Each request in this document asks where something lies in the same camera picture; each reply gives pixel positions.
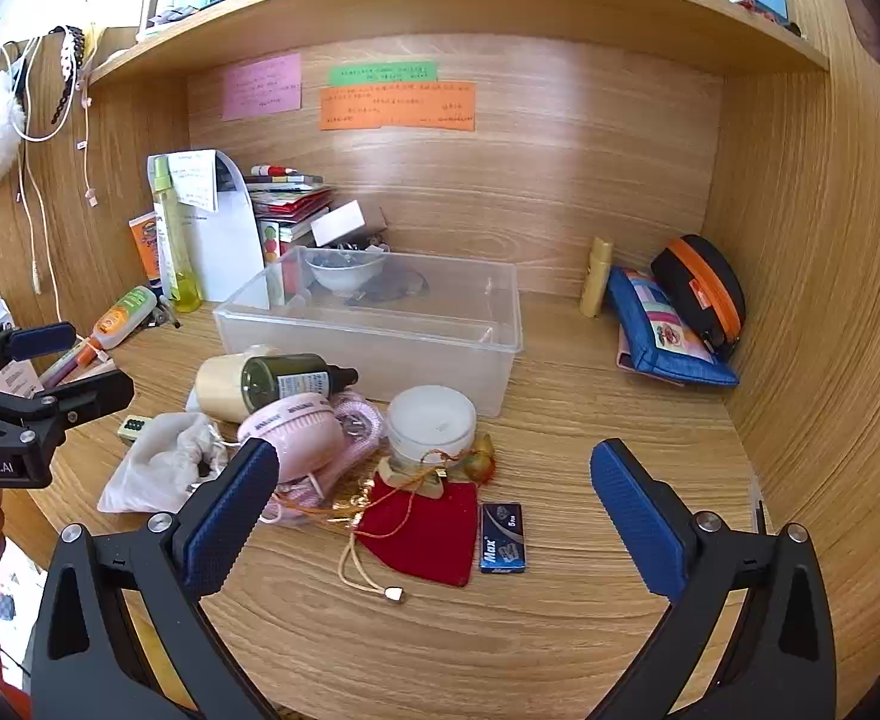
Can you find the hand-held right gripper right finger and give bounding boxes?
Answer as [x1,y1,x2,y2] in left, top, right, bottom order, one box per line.
[588,436,838,720]

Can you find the white bowl with beads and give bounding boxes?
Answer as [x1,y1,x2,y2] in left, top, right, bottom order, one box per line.
[304,246,389,299]

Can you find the pink cord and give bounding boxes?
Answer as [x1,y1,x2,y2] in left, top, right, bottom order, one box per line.
[258,390,388,527]

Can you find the wooden desktop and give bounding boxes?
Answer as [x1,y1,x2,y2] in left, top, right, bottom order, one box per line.
[5,286,769,720]

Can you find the pink pen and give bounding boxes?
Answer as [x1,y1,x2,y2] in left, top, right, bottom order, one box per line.
[38,343,117,391]

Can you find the yellow lotion bottle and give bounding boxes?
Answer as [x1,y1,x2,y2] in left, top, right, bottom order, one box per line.
[578,236,615,318]

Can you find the black beaded headband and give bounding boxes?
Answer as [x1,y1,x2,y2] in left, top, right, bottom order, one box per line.
[48,25,90,130]

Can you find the wooden shelf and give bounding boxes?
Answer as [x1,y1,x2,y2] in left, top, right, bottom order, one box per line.
[86,0,831,89]

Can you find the white round jar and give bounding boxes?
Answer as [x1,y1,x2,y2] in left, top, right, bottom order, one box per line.
[385,385,479,467]

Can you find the white drawstring bag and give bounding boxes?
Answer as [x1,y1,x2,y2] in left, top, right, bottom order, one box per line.
[97,411,232,515]

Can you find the white cable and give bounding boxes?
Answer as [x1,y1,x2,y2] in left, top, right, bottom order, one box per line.
[0,36,102,320]

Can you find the blue striped pencil case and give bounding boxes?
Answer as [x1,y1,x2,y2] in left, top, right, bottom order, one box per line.
[606,266,741,389]

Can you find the pink sticky note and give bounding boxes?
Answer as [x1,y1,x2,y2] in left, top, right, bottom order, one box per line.
[221,52,304,122]

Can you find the green sticky note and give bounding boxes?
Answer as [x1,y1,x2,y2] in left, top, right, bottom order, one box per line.
[326,61,439,88]

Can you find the small white cardboard box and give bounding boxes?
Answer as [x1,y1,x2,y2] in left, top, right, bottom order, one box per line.
[309,199,389,249]

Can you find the red velvet pouch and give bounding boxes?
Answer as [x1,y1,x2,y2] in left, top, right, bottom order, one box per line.
[338,478,483,605]

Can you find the grey cloth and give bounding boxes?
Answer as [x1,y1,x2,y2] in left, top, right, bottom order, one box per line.
[344,272,431,309]

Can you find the black case with orange zip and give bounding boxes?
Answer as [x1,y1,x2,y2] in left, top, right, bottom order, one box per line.
[648,234,747,362]

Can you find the orange sticky note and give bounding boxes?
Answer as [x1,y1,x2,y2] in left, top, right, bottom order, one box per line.
[319,80,479,133]

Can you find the stack of books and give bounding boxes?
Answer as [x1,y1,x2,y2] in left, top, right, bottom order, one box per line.
[242,163,337,299]

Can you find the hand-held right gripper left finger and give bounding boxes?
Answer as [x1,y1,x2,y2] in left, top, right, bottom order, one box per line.
[26,436,282,720]

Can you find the cream round jar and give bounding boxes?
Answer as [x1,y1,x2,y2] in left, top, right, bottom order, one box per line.
[195,354,262,422]

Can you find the dark green glass bottle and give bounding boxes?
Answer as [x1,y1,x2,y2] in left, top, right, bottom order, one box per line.
[241,354,360,415]

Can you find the orange green glue bottle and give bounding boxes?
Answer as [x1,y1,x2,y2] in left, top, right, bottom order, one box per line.
[89,286,160,352]

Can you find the blue razor blade box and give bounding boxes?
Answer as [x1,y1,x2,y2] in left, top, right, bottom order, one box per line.
[479,502,529,575]

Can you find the clear plastic storage box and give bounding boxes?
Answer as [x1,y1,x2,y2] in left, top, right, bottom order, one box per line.
[212,246,525,418]

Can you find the orange tube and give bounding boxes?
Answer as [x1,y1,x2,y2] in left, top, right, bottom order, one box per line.
[127,213,166,295]

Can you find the yellow spray bottle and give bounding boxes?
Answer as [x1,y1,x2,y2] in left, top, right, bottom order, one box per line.
[150,155,203,314]

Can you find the yellow charm with red tassel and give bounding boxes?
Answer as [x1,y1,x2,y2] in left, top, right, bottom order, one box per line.
[368,433,498,502]

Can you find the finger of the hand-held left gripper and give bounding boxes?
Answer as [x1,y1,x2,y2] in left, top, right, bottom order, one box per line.
[0,371,135,437]
[0,322,77,391]

